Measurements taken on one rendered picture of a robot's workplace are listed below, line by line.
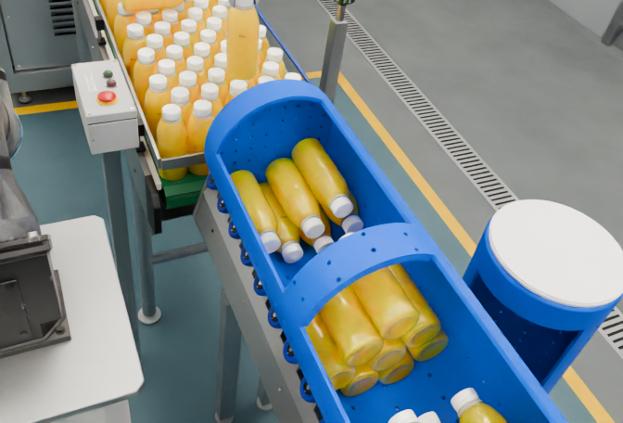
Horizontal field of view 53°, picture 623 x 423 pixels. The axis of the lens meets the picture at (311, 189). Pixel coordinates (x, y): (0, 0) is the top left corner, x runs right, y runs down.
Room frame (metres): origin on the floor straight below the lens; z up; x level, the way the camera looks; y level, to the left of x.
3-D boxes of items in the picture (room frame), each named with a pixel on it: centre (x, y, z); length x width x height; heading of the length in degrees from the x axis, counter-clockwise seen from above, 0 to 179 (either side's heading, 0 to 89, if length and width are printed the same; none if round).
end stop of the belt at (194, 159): (1.11, 0.16, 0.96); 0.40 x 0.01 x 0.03; 121
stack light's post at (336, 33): (1.55, 0.01, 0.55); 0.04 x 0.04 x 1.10; 31
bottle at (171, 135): (1.05, 0.32, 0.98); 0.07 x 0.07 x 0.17
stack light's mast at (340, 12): (1.55, 0.01, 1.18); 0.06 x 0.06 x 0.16
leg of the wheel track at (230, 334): (0.94, 0.15, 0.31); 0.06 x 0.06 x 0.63; 31
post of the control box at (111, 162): (1.07, 0.47, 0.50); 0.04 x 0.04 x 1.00; 31
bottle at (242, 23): (1.13, 0.19, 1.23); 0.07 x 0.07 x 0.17
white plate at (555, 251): (0.89, -0.50, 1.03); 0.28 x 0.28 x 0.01
